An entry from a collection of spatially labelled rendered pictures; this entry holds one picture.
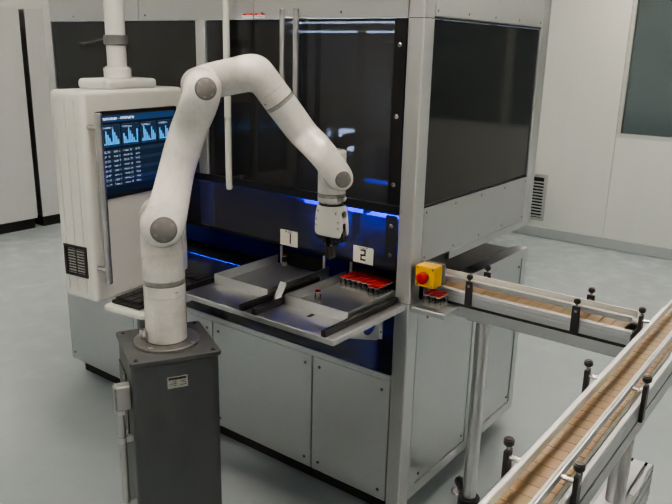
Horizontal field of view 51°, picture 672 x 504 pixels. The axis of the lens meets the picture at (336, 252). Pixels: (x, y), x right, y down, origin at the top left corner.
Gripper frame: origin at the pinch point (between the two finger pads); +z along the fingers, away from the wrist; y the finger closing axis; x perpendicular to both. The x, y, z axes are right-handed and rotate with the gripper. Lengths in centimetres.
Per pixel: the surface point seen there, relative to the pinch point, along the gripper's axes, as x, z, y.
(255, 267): -23, 21, 54
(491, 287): -41, 14, -35
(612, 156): -488, 26, 59
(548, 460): 41, 17, -87
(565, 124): -488, 1, 104
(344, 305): -13.5, 22.2, 4.1
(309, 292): -14.4, 21.4, 19.9
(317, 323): 4.5, 22.4, 1.1
